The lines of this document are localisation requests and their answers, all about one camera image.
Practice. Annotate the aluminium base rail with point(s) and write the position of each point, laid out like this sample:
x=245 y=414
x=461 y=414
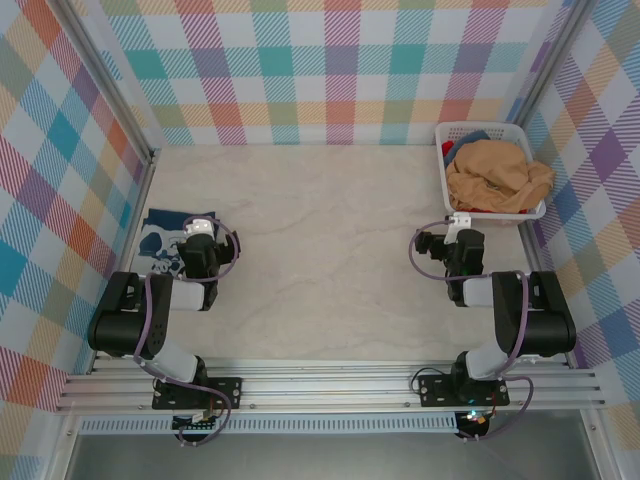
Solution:
x=325 y=385

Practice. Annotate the blue-grey t-shirt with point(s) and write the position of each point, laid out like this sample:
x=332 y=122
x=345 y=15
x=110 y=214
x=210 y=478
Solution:
x=477 y=135

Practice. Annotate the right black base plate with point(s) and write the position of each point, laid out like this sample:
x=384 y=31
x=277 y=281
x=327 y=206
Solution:
x=435 y=390

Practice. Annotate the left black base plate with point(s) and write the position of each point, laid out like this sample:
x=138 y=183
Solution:
x=227 y=390

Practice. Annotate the navy folded t-shirt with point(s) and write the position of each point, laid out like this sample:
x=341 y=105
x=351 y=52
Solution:
x=155 y=225

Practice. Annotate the white plastic basket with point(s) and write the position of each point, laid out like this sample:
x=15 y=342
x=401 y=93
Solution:
x=510 y=131

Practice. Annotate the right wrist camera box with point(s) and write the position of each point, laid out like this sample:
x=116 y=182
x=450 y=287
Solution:
x=459 y=225

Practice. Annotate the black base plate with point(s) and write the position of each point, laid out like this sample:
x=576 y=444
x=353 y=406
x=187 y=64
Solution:
x=227 y=390
x=435 y=390

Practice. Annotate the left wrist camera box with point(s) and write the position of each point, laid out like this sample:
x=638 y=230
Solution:
x=200 y=226

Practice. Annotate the circuit board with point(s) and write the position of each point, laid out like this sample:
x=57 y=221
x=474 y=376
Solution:
x=475 y=422
x=195 y=424

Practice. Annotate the aluminium frame post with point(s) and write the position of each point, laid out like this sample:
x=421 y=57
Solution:
x=105 y=85
x=550 y=60

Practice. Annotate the red t-shirt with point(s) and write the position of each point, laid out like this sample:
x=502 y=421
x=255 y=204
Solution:
x=445 y=147

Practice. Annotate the tan printed t-shirt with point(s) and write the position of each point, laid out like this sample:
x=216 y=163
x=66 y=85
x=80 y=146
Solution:
x=495 y=175

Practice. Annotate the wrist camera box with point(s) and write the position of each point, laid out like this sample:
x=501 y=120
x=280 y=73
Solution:
x=200 y=226
x=459 y=225

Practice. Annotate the right circuit board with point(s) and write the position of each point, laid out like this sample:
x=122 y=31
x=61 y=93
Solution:
x=475 y=422

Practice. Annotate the left circuit board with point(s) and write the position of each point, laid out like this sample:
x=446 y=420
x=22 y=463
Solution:
x=195 y=424

